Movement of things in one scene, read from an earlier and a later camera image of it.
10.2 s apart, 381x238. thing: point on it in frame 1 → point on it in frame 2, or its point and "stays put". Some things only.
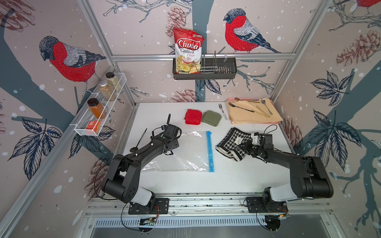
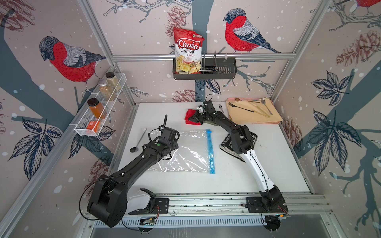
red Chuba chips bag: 188,45 stays put
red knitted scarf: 193,117 stays put
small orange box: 94,125 stays put
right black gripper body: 253,149 → 203,116
